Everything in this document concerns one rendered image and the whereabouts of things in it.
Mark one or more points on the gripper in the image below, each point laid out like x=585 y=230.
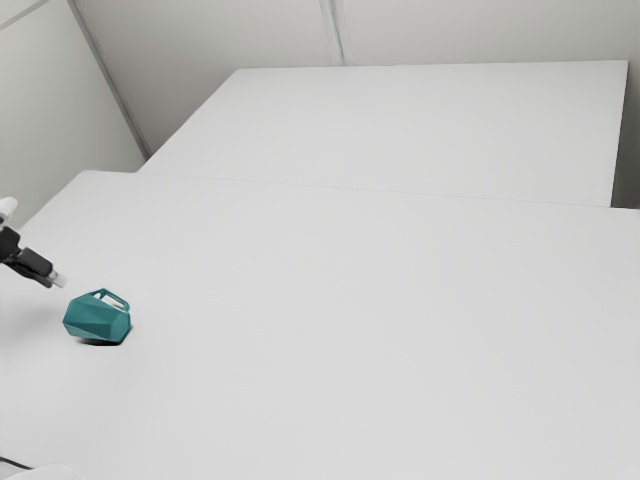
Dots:
x=8 y=241

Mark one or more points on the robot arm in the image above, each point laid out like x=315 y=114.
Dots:
x=6 y=206

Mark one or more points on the teal faceted mug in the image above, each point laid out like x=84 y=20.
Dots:
x=95 y=317

